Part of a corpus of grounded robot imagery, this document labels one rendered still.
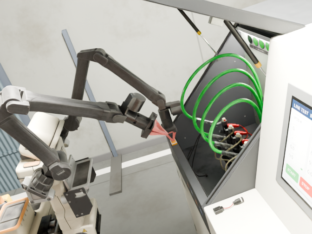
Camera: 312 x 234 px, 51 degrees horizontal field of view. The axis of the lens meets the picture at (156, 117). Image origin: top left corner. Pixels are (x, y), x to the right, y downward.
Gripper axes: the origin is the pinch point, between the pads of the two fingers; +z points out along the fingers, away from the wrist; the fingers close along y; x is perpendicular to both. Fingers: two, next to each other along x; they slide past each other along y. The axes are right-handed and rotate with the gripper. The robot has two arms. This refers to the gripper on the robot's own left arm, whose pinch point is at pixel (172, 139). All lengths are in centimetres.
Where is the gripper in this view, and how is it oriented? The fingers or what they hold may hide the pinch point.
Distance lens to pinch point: 179.5
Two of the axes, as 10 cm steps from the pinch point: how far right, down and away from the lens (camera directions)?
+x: -9.4, 3.4, -0.6
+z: 2.8, 8.5, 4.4
